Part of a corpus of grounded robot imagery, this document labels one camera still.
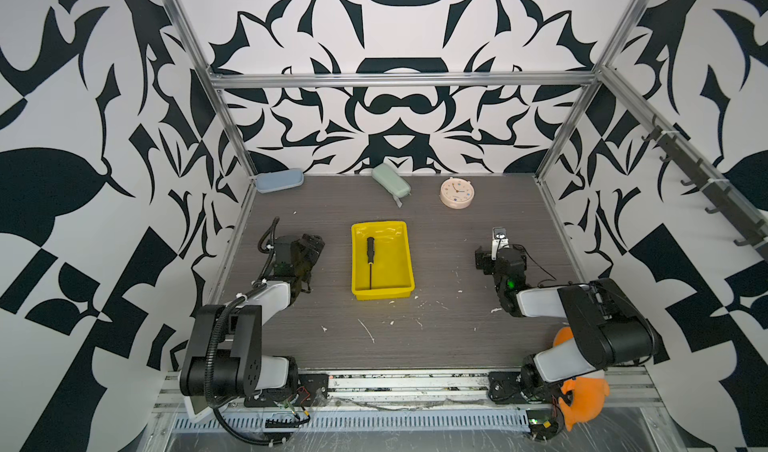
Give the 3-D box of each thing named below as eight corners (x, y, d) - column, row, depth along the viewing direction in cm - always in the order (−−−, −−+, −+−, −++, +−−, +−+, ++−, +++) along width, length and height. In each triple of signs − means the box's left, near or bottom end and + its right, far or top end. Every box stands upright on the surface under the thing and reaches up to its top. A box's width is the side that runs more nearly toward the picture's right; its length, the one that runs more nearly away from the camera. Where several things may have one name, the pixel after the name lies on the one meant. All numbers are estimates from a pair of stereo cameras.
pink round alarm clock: (441, 209, 113) (442, 203, 110) (437, 183, 121) (438, 177, 118) (475, 209, 113) (477, 203, 110) (469, 183, 121) (471, 177, 118)
